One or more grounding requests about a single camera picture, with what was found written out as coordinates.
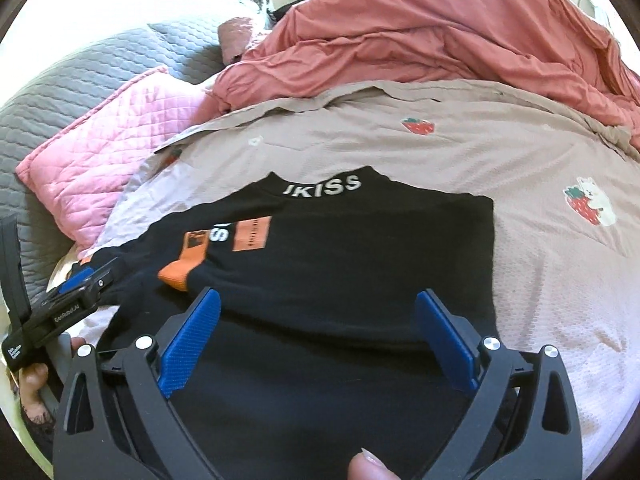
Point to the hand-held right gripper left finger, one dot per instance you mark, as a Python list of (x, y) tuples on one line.
[(190, 345)]

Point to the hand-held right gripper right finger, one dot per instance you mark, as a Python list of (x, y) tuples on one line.
[(450, 340)]

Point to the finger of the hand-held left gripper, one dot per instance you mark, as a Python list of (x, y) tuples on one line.
[(104, 280), (77, 279)]

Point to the black shirt with orange patches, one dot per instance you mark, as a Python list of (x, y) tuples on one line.
[(325, 260)]

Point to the person's left hand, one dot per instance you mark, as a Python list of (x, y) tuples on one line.
[(32, 377)]

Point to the person's right hand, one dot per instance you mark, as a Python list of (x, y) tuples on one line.
[(372, 466)]

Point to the black lace cloth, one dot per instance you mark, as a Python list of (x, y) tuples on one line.
[(37, 430)]

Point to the pink quilted pillow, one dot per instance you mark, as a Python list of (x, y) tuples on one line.
[(110, 145)]

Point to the beige strawberry print bed sheet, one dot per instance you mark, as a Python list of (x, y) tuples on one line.
[(450, 160)]

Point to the dusty pink plush cloth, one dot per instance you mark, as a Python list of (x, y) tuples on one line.
[(240, 37)]

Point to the coral red duvet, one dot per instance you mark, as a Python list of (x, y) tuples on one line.
[(425, 25)]

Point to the dark cloth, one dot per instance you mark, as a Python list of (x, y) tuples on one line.
[(287, 11)]

